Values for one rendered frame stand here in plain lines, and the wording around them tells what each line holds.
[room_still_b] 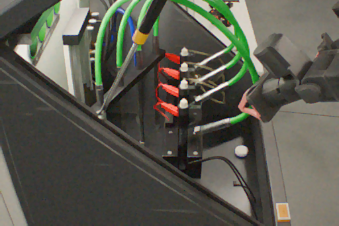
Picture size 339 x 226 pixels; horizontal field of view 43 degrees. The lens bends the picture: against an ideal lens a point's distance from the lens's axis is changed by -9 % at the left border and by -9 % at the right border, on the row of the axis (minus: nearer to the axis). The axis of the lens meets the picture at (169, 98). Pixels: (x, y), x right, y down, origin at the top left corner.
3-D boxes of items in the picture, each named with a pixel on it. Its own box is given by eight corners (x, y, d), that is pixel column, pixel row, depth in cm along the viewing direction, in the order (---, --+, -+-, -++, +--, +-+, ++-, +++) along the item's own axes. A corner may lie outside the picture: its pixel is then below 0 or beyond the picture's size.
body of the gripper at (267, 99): (242, 98, 86) (265, 89, 80) (271, 67, 91) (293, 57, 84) (262, 124, 87) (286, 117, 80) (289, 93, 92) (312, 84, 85)
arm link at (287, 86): (314, 101, 76) (326, 79, 79) (290, 73, 75) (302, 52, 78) (289, 109, 82) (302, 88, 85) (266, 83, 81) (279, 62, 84)
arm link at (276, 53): (324, 101, 70) (345, 65, 73) (280, 49, 68) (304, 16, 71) (283, 111, 81) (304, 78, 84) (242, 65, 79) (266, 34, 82)
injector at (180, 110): (195, 171, 123) (198, 109, 111) (176, 171, 123) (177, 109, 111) (195, 164, 126) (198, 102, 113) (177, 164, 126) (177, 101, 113)
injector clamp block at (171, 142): (199, 195, 124) (202, 156, 115) (163, 195, 124) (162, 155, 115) (198, 118, 151) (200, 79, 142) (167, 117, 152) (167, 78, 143)
